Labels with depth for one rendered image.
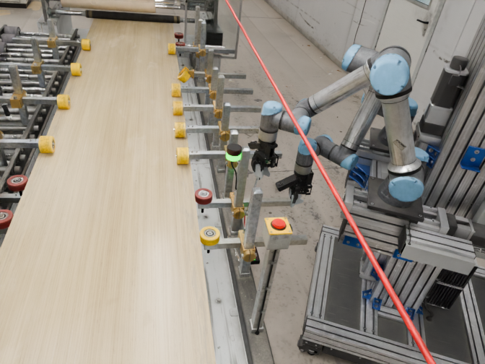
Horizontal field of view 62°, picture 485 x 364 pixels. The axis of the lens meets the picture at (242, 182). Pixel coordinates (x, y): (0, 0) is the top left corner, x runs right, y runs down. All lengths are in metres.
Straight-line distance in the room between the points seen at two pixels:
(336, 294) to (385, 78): 1.41
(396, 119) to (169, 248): 0.93
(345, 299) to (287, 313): 0.36
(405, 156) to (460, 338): 1.33
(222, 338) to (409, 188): 0.89
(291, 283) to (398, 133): 1.48
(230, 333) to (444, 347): 1.25
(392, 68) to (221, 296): 1.10
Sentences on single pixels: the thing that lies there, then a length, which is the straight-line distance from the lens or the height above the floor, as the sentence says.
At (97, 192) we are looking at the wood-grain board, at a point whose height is 0.90.
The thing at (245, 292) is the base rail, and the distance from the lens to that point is 1.68.
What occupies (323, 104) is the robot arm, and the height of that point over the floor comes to 1.37.
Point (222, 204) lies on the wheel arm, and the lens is 1.82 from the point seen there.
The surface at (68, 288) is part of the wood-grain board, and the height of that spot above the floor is 0.90.
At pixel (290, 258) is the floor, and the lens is 2.83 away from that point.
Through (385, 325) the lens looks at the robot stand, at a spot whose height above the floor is 0.21.
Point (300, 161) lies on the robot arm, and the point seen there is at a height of 1.09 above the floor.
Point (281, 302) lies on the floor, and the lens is 2.58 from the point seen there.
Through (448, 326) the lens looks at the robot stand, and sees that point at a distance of 2.59.
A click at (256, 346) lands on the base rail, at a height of 0.70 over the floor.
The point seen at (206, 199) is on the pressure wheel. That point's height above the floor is 0.90.
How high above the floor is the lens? 2.02
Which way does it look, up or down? 36 degrees down
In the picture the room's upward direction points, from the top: 8 degrees clockwise
